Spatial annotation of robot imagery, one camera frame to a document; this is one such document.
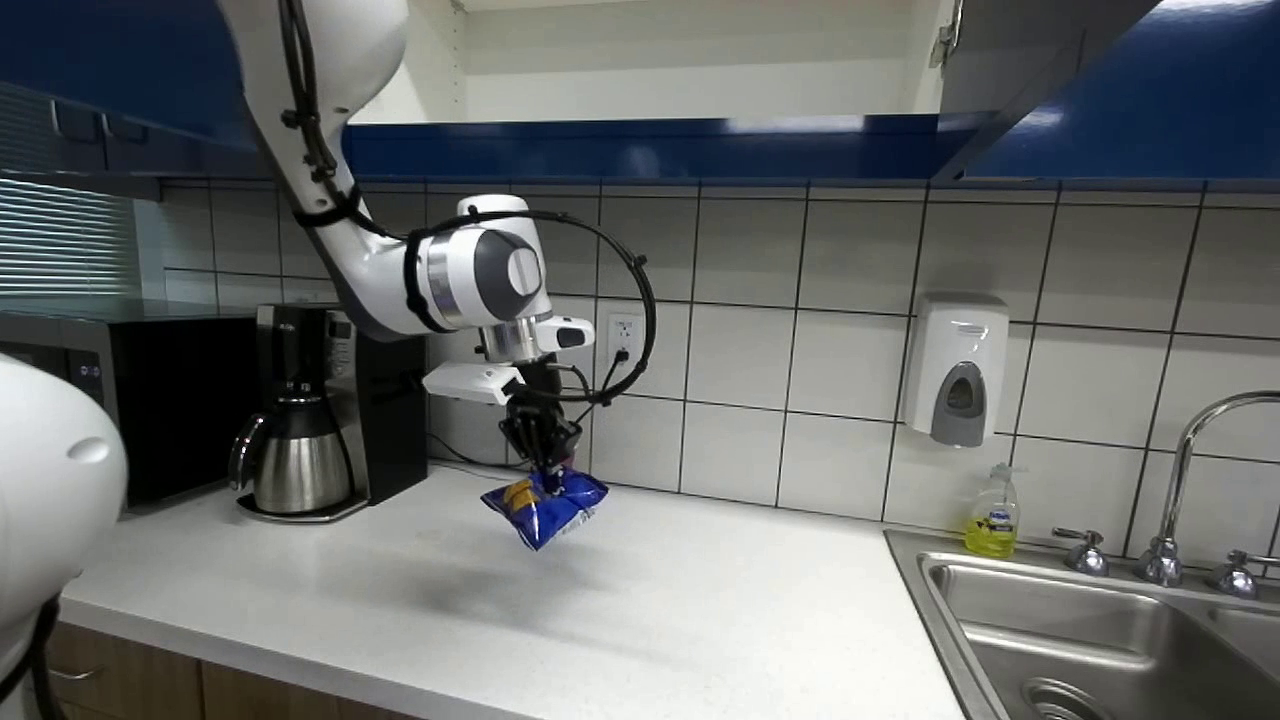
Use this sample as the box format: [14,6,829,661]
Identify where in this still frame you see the blue wall cabinet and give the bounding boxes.
[0,0,1280,193]

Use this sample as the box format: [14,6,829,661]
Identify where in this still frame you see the chrome tap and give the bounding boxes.
[1134,389,1280,589]

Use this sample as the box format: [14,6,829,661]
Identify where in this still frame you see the wall soap dispenser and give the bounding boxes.
[902,292,1010,449]

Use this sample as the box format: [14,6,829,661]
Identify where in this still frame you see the blue snack bag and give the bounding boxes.
[480,465,610,553]

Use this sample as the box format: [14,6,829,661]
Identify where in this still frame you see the black microwave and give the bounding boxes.
[0,312,261,513]

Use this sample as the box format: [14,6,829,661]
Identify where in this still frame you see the white wall socket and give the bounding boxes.
[605,311,647,370]

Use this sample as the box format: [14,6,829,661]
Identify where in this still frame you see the yellow dish soap bottle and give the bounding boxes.
[963,462,1022,560]

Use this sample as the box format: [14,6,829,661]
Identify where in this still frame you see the steel sink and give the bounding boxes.
[884,527,1280,720]

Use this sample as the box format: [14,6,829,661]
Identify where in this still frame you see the blue cabinet door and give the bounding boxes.
[928,0,1163,183]

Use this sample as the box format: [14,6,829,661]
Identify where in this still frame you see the black cable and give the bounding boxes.
[427,432,503,473]

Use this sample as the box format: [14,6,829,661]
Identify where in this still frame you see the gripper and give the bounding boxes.
[499,356,584,495]

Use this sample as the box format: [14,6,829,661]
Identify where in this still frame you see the black coffee maker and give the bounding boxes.
[228,303,430,525]

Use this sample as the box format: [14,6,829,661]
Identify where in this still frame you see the steel coffee carafe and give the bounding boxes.
[228,394,357,517]

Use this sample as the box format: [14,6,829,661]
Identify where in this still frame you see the wooden drawer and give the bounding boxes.
[44,621,206,720]

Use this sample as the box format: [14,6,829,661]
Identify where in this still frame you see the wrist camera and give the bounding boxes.
[422,362,524,407]

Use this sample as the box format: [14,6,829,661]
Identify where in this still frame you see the chrome tap lever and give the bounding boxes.
[1204,549,1280,602]
[1051,526,1111,577]

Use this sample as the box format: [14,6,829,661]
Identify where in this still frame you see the window blinds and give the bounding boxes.
[0,84,143,301]

